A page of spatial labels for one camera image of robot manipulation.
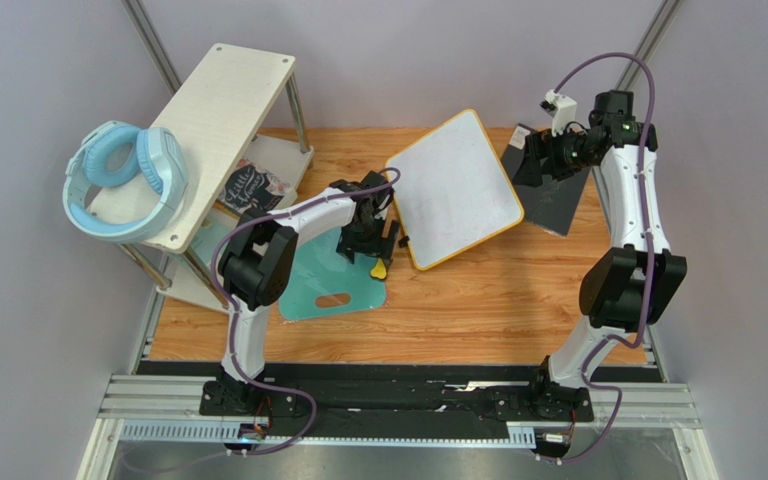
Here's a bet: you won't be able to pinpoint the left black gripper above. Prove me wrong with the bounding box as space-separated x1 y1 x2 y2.
337 214 400 268

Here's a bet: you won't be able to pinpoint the yellow bone-shaped eraser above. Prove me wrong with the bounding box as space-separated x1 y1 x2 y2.
370 258 388 281

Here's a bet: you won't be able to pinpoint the yellow framed whiteboard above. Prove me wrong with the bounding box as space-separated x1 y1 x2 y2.
385 109 525 271

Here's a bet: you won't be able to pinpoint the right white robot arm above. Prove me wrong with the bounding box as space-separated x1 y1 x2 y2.
503 90 687 420

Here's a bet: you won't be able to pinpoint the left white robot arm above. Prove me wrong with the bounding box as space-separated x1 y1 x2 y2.
199 167 400 416

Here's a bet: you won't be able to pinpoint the black notebook in plastic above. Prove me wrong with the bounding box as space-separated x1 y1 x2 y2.
501 123 590 237

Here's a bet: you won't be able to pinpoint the teal cutting mat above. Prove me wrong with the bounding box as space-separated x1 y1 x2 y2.
278 228 387 321

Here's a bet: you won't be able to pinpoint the dark floral book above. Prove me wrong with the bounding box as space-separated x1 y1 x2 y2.
217 158 296 216

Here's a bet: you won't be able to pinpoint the teal notebook on lower shelf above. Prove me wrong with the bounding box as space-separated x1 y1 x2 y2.
189 211 238 269

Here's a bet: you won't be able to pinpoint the white two-tier shelf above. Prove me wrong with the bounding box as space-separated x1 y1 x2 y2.
120 43 313 312

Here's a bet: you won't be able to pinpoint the blue headphones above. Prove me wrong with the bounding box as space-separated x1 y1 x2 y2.
62 121 189 244

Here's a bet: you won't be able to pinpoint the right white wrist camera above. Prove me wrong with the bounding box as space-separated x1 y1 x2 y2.
540 90 578 137

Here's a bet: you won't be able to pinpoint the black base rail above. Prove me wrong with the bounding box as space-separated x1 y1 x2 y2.
198 362 595 441

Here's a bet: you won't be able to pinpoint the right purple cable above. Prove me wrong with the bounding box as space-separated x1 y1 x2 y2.
536 52 658 465

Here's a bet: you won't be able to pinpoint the slotted cable duct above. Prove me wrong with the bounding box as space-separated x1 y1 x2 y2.
119 421 537 449

